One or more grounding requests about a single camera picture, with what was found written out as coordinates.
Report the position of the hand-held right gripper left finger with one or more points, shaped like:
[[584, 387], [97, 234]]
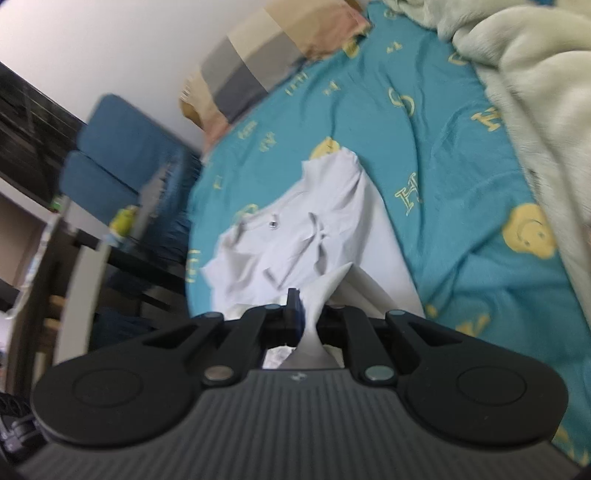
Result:
[[295, 316]]

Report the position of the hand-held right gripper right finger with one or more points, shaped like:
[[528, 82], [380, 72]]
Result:
[[333, 324]]

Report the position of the light grey pants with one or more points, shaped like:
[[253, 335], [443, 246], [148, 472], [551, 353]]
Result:
[[332, 221]]

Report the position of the teal printed bed sheet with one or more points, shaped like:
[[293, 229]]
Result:
[[461, 184]]

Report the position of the yellow-green plush toy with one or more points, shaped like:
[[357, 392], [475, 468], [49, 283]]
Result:
[[122, 220]]

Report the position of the dark and white table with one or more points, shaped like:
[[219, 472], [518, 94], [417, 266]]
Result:
[[87, 286]]

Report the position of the blue covered chair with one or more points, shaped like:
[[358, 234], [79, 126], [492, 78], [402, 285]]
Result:
[[134, 134], [92, 180]]

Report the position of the checked pillow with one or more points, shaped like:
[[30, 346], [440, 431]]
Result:
[[268, 60]]

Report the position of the green printed fleece blanket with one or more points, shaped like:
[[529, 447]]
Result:
[[545, 92]]

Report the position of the dark framed window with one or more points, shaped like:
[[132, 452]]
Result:
[[32, 129]]

